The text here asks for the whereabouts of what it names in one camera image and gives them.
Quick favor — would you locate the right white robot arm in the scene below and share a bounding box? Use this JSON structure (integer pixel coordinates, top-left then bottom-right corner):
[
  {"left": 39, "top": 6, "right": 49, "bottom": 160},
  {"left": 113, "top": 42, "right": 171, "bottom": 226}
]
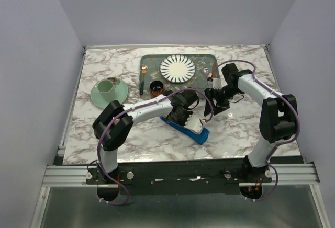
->
[{"left": 204, "top": 61, "right": 300, "bottom": 182}]

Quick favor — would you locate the green floral serving tray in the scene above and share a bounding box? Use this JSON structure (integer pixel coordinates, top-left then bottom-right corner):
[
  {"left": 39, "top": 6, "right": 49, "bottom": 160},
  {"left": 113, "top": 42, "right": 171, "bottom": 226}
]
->
[{"left": 139, "top": 53, "right": 217, "bottom": 99}]

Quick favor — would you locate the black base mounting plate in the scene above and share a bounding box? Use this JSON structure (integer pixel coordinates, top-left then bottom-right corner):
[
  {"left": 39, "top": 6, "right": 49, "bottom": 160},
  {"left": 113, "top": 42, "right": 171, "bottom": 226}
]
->
[{"left": 86, "top": 158, "right": 274, "bottom": 195}]

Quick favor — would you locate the blue cloth napkin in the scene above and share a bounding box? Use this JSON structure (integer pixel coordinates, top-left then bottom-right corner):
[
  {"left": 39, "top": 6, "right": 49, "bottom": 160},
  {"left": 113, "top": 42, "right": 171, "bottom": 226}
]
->
[{"left": 160, "top": 116, "right": 210, "bottom": 145}]

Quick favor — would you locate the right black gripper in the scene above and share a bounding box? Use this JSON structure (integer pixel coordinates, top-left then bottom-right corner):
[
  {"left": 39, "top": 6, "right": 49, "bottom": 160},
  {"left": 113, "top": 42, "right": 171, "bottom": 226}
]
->
[{"left": 203, "top": 85, "right": 241, "bottom": 116}]

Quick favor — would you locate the green saucer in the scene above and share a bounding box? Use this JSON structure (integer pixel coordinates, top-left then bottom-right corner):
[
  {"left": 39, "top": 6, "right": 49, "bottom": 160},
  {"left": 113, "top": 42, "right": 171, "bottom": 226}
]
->
[{"left": 90, "top": 77, "right": 128, "bottom": 109}]

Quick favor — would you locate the silver spoon on tray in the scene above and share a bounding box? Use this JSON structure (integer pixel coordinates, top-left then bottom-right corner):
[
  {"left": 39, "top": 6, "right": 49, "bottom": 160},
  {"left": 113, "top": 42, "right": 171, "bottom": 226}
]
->
[{"left": 202, "top": 67, "right": 212, "bottom": 79}]

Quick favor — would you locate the orange black mug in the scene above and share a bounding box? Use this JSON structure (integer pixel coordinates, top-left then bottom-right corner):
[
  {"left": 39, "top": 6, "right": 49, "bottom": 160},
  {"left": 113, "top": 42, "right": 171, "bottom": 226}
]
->
[{"left": 149, "top": 81, "right": 165, "bottom": 97}]

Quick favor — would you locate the green cup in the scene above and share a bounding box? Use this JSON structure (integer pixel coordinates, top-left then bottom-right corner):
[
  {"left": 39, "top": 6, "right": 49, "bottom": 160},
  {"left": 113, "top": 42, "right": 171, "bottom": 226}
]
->
[{"left": 97, "top": 79, "right": 115, "bottom": 102}]

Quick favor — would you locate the gold fork green handle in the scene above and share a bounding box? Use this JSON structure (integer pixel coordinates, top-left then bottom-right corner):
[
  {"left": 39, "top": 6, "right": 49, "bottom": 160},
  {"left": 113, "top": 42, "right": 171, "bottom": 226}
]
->
[{"left": 140, "top": 65, "right": 148, "bottom": 96}]

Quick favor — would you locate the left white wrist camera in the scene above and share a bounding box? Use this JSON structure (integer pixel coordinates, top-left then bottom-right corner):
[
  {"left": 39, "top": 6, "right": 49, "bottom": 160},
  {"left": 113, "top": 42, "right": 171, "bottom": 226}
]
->
[{"left": 184, "top": 115, "right": 203, "bottom": 134}]

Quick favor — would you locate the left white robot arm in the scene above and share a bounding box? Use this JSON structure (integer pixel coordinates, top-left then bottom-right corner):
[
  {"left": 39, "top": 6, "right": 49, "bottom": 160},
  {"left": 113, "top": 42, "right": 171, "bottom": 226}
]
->
[{"left": 92, "top": 89, "right": 203, "bottom": 184}]

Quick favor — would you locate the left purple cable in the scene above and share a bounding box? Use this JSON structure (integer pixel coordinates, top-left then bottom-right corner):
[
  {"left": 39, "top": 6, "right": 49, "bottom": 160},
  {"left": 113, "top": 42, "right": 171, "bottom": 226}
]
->
[{"left": 96, "top": 88, "right": 214, "bottom": 206}]

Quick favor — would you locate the white blue striped plate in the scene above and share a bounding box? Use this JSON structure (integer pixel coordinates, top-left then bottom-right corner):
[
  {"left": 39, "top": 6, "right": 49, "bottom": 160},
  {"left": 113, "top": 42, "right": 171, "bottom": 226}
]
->
[{"left": 160, "top": 54, "right": 196, "bottom": 84}]

